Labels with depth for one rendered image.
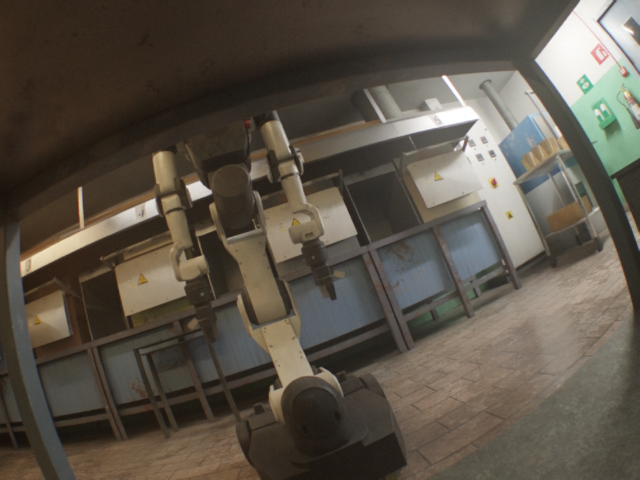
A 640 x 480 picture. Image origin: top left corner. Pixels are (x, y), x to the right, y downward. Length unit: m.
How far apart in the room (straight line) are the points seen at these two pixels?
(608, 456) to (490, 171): 3.60
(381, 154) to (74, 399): 4.13
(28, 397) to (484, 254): 2.85
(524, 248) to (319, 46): 3.46
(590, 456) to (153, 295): 2.35
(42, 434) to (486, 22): 1.00
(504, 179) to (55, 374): 5.10
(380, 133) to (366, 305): 1.31
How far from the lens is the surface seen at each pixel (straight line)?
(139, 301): 2.42
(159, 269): 2.37
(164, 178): 1.16
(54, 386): 3.31
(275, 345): 1.05
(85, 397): 3.06
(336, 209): 2.27
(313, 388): 0.72
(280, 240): 2.18
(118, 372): 2.77
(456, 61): 0.62
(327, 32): 0.47
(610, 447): 0.42
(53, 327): 2.97
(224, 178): 0.92
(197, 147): 1.07
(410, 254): 2.50
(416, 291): 2.47
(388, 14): 0.50
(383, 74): 0.53
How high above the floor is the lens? 0.50
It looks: 13 degrees up
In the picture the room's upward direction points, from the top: 22 degrees counter-clockwise
